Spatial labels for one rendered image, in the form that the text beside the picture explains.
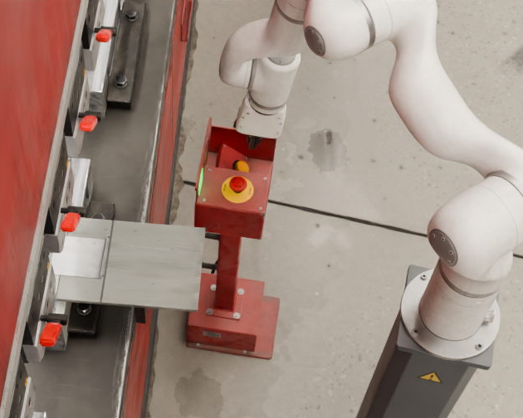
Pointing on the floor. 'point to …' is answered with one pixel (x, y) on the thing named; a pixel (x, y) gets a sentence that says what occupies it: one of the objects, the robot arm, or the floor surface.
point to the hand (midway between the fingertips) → (253, 138)
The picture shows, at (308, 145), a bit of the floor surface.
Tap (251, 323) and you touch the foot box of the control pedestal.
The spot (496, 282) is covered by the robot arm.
